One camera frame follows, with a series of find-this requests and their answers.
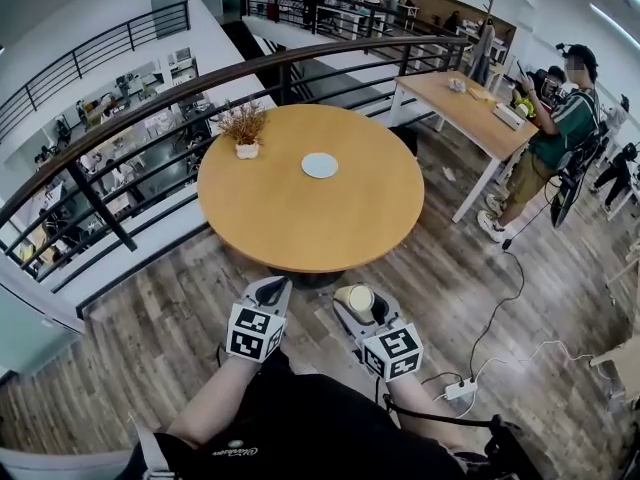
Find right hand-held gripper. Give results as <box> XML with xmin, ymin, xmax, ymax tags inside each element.
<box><xmin>332</xmin><ymin>291</ymin><xmax>424</xmax><ymax>383</ymax></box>

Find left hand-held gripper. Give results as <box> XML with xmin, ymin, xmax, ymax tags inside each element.
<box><xmin>225</xmin><ymin>276</ymin><xmax>294</xmax><ymax>364</ymax></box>

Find cream round cup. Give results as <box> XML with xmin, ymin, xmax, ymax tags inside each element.
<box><xmin>333</xmin><ymin>283</ymin><xmax>378</xmax><ymax>315</ymax></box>

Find white round coaster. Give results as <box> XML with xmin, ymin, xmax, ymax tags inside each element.
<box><xmin>300</xmin><ymin>152</ymin><xmax>340</xmax><ymax>180</ymax></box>

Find person's right forearm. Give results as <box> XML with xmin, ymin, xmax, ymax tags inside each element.
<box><xmin>386</xmin><ymin>377</ymin><xmax>467</xmax><ymax>450</ymax></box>

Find person's left forearm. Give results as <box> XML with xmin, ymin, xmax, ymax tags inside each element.
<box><xmin>164</xmin><ymin>355</ymin><xmax>264</xmax><ymax>452</ymax></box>

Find black table base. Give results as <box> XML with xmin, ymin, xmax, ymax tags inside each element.
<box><xmin>268</xmin><ymin>266</ymin><xmax>347</xmax><ymax>291</ymax></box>

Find white power strip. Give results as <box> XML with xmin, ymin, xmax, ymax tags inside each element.
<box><xmin>443</xmin><ymin>376</ymin><xmax>479</xmax><ymax>403</ymax></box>

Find person's black shirt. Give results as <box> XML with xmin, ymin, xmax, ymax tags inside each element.
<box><xmin>114</xmin><ymin>347</ymin><xmax>501</xmax><ymax>480</ymax></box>

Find dried orange plant white pot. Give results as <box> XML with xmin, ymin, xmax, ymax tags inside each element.
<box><xmin>215</xmin><ymin>98</ymin><xmax>272</xmax><ymax>161</ymax></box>

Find black backpack gear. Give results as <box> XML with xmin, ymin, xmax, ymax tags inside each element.
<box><xmin>463</xmin><ymin>414</ymin><xmax>547</xmax><ymax>480</ymax></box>

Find rectangular wooden table white legs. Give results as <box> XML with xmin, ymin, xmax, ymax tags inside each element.
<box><xmin>388</xmin><ymin>71</ymin><xmax>542</xmax><ymax>224</ymax></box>

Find curved dark railing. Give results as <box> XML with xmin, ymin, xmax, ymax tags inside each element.
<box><xmin>0</xmin><ymin>35</ymin><xmax>474</xmax><ymax>319</ymax></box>

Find white box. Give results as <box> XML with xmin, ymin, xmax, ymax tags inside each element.
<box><xmin>492</xmin><ymin>102</ymin><xmax>529</xmax><ymax>132</ymax></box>

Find light wooden furniture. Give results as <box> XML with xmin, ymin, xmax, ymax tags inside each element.
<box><xmin>588</xmin><ymin>237</ymin><xmax>640</xmax><ymax>419</ymax></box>

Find yellow flower pot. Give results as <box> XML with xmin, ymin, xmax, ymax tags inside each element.
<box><xmin>512</xmin><ymin>90</ymin><xmax>539</xmax><ymax>117</ymax></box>

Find grey hanging coat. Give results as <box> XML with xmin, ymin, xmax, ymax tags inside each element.
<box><xmin>469</xmin><ymin>16</ymin><xmax>498</xmax><ymax>86</ymax></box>

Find black balcony railing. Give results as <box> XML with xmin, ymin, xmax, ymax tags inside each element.
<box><xmin>240</xmin><ymin>0</ymin><xmax>472</xmax><ymax>60</ymax></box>
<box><xmin>0</xmin><ymin>0</ymin><xmax>192</xmax><ymax>130</ymax></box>

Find ceiling light strip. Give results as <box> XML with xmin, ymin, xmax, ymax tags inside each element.
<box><xmin>588</xmin><ymin>1</ymin><xmax>640</xmax><ymax>36</ymax></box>

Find black floor cable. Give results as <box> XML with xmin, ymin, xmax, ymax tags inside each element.
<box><xmin>468</xmin><ymin>237</ymin><xmax>527</xmax><ymax>385</ymax></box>

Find white floor cable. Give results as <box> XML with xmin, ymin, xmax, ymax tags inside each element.
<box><xmin>421</xmin><ymin>339</ymin><xmax>597</xmax><ymax>419</ymax></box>

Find grey shoulder strap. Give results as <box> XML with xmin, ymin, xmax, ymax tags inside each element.
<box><xmin>133</xmin><ymin>416</ymin><xmax>177</xmax><ymax>480</ymax></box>

